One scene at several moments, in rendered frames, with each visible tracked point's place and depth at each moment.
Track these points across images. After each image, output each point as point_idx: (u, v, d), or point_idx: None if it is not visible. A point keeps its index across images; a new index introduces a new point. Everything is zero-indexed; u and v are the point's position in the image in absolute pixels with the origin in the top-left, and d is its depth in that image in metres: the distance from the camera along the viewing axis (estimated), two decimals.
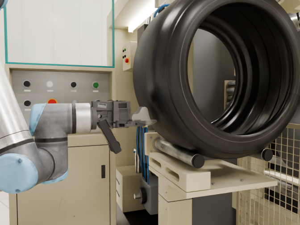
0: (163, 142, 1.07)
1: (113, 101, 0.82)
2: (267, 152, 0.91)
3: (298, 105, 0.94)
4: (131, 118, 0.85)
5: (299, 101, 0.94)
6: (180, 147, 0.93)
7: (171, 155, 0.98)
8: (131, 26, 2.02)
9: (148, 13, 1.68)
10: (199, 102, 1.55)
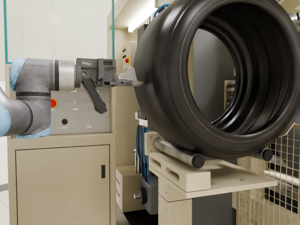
0: (161, 145, 1.06)
1: None
2: (267, 152, 0.92)
3: (281, 134, 0.92)
4: (117, 79, 0.83)
5: (283, 131, 0.92)
6: (177, 150, 0.93)
7: (173, 157, 0.98)
8: (131, 26, 2.02)
9: (148, 13, 1.68)
10: (199, 102, 1.55)
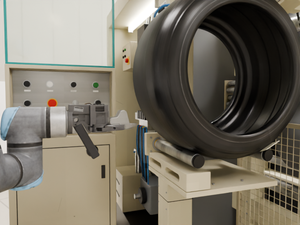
0: (161, 146, 1.06)
1: (91, 104, 0.80)
2: (271, 154, 0.92)
3: (263, 149, 0.89)
4: None
5: (265, 147, 0.90)
6: (177, 151, 0.93)
7: None
8: (131, 26, 2.02)
9: (148, 13, 1.68)
10: (199, 102, 1.55)
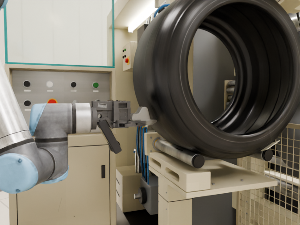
0: (161, 145, 1.06)
1: (113, 101, 0.82)
2: (271, 154, 0.92)
3: (264, 149, 0.89)
4: (131, 118, 0.85)
5: (266, 147, 0.90)
6: (177, 150, 0.93)
7: (174, 157, 0.98)
8: (131, 26, 2.02)
9: (148, 13, 1.68)
10: (199, 102, 1.55)
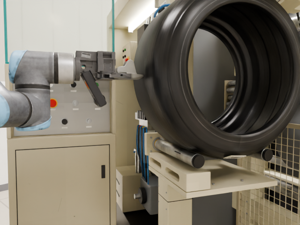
0: (161, 148, 1.06)
1: None
2: (270, 152, 0.92)
3: (227, 157, 0.84)
4: (116, 72, 0.83)
5: (230, 157, 0.85)
6: (176, 154, 0.93)
7: None
8: (131, 26, 2.02)
9: (148, 13, 1.68)
10: (199, 102, 1.55)
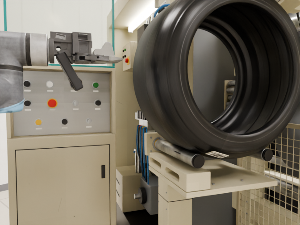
0: (161, 148, 1.06)
1: None
2: (267, 158, 0.92)
3: (210, 153, 0.82)
4: None
5: (212, 154, 0.83)
6: (176, 154, 0.93)
7: None
8: (131, 26, 2.02)
9: (148, 13, 1.68)
10: (199, 102, 1.55)
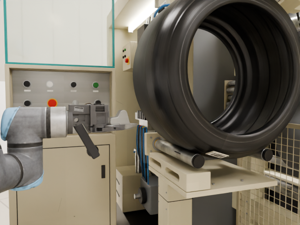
0: (161, 148, 1.06)
1: (91, 104, 0.80)
2: (267, 158, 0.92)
3: (210, 153, 0.82)
4: None
5: (212, 154, 0.83)
6: (176, 154, 0.93)
7: None
8: (131, 26, 2.02)
9: (148, 13, 1.68)
10: (199, 102, 1.55)
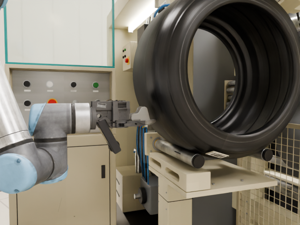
0: (161, 148, 1.06)
1: (112, 101, 0.82)
2: (267, 158, 0.92)
3: (210, 153, 0.82)
4: (130, 118, 0.85)
5: (212, 154, 0.83)
6: (176, 154, 0.93)
7: None
8: (131, 26, 2.02)
9: (148, 13, 1.68)
10: (199, 102, 1.55)
